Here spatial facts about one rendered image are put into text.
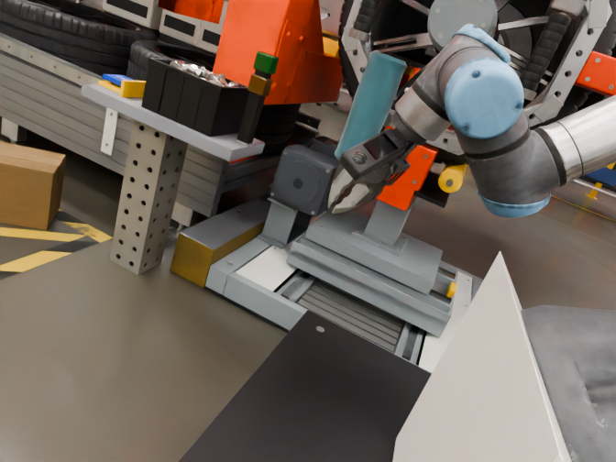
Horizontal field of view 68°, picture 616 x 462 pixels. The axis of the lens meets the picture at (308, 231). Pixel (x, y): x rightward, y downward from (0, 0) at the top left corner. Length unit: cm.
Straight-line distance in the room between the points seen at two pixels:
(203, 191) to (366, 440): 101
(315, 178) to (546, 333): 104
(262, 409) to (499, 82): 50
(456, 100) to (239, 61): 77
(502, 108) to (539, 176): 12
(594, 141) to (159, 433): 85
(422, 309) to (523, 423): 104
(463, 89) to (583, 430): 40
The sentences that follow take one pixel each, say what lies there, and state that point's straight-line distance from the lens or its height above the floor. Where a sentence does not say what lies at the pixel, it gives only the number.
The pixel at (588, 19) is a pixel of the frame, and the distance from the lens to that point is 121.
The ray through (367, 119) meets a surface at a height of 60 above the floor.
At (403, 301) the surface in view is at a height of 15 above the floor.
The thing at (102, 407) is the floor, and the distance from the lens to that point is 99.
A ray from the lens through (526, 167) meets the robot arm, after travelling 69.
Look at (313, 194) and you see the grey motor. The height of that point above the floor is 31.
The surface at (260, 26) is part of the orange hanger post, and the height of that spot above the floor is 70.
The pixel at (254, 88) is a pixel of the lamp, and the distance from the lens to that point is 108.
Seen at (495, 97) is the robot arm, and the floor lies 73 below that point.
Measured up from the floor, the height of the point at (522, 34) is 94.
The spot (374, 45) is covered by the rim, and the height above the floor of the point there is 75.
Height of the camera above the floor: 73
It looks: 22 degrees down
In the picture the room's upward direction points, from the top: 20 degrees clockwise
